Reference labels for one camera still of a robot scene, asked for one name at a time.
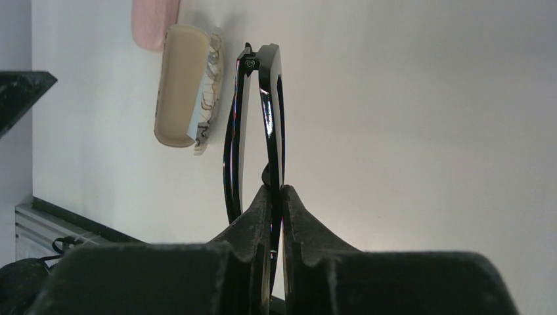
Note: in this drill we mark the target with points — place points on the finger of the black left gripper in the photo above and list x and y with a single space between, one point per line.
20 90

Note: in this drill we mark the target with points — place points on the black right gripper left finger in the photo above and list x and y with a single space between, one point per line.
228 275

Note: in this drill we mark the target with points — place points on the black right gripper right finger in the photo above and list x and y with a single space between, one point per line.
323 274

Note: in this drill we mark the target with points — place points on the pink glasses case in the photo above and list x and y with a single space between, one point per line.
150 21

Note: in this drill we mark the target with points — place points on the map print glasses case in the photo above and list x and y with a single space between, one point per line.
191 57

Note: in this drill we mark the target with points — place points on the black sunglasses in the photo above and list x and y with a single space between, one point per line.
257 111

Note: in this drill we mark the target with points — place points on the light blue cleaning cloth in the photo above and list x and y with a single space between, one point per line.
202 108

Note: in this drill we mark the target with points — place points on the right aluminium frame rail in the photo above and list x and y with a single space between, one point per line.
43 229

